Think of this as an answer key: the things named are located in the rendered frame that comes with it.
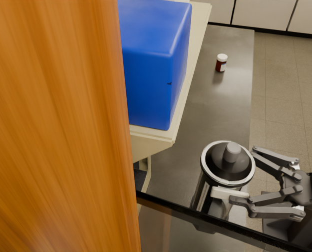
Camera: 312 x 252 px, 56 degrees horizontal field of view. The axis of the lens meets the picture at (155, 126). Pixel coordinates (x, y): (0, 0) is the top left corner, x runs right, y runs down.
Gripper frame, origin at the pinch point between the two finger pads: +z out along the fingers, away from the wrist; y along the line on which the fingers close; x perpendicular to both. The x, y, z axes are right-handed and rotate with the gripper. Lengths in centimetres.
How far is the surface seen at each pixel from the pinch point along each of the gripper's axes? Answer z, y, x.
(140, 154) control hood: 11.8, 18.5, -26.1
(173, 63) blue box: 9.0, 17.2, -37.4
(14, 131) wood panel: 17.8, 26.5, -36.7
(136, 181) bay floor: 22.2, -5.8, 20.0
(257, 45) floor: -33, -267, 122
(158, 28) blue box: 11.1, 13.7, -38.3
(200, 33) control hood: 8.7, -2.7, -29.3
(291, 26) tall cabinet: -65, -292, 109
